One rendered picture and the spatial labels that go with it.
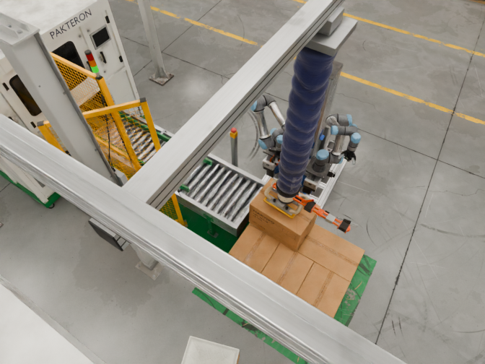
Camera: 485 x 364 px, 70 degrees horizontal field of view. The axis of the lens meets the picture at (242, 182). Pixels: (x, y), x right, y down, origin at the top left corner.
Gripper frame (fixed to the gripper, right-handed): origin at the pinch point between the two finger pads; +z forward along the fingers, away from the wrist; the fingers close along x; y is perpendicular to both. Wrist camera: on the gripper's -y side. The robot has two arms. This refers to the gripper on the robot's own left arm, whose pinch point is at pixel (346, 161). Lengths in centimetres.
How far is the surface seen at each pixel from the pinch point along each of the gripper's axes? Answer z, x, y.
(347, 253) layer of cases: 98, 38, 31
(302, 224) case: 58, -13, 45
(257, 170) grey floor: 152, -112, -50
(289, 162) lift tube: -25, -37, 46
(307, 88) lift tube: -101, -34, 46
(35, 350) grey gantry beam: -170, -25, 218
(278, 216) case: 58, -36, 49
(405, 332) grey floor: 152, 128, 57
